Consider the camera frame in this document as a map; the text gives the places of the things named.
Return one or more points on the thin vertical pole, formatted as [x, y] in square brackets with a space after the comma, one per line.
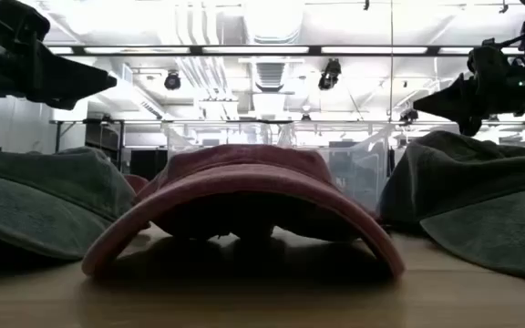
[391, 68]

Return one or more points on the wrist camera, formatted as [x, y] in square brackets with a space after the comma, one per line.
[21, 20]
[488, 64]

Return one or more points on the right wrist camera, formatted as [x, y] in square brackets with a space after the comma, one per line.
[488, 64]

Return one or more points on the clear plastic bin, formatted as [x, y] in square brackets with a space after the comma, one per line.
[185, 136]
[363, 173]

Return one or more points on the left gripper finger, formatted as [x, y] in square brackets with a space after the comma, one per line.
[75, 79]
[64, 103]

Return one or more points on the black background cabinet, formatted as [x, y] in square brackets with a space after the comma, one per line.
[148, 164]

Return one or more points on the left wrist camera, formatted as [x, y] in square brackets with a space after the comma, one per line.
[21, 20]

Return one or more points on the black ceiling hook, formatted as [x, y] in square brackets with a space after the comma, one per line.
[503, 6]
[366, 4]

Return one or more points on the round silver air duct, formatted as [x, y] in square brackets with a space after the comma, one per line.
[271, 23]

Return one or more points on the dark green baseball cap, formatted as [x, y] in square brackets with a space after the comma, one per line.
[472, 182]
[39, 196]

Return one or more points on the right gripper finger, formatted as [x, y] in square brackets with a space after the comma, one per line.
[449, 100]
[471, 126]

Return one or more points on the white square column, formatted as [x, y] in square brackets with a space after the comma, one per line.
[71, 113]

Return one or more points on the black background shelf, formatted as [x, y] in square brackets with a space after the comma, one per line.
[103, 141]

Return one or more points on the overhead light bar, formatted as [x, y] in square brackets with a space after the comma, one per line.
[253, 50]

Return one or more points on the black ceiling camera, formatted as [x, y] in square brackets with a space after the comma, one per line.
[172, 81]
[330, 74]
[408, 115]

